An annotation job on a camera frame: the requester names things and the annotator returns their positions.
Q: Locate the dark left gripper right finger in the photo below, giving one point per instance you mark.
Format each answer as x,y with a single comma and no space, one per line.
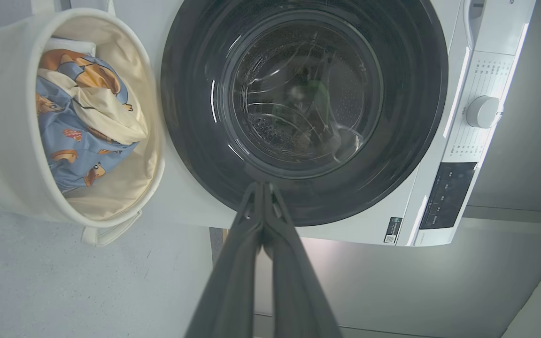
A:
294,291

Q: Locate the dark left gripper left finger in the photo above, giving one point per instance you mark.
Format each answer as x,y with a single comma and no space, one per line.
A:
233,281

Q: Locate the black glass washing machine door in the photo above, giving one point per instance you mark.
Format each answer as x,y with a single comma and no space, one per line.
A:
190,117

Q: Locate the blue bear-print clothes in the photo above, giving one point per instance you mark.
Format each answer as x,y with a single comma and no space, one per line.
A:
68,155

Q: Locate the white front-load washing machine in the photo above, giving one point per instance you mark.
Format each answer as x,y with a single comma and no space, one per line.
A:
190,202

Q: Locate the cream canvas laundry basket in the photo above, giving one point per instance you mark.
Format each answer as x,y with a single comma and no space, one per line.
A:
3,141

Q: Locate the white cloth basket liner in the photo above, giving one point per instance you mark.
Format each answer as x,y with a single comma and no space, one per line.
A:
71,46

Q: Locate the black barcode label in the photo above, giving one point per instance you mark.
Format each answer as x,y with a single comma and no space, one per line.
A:
392,230

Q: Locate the black control display panel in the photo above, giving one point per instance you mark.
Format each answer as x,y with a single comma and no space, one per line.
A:
446,195

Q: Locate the steel perforated drum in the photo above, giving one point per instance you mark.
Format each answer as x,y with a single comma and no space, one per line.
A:
355,94

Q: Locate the silver round control knob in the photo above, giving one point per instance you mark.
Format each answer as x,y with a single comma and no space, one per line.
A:
483,112

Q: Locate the white detergent drawer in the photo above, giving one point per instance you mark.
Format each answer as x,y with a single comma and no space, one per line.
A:
505,26

